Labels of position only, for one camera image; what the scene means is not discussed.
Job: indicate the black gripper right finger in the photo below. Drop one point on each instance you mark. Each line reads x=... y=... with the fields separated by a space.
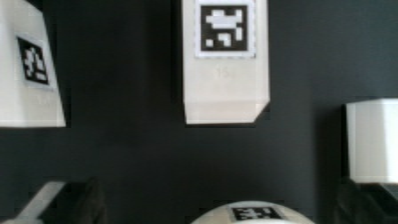
x=366 y=203

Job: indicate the white stool leg middle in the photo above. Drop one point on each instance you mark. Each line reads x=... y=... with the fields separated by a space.
x=226 y=78

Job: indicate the white stool leg left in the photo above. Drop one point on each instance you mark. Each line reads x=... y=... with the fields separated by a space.
x=31 y=104

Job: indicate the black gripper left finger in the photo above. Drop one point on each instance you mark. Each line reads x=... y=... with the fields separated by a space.
x=68 y=203

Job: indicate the white stool leg with tag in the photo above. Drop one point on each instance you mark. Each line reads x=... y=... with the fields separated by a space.
x=372 y=128

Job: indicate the white round stool seat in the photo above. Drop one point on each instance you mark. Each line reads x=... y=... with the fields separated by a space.
x=253 y=212

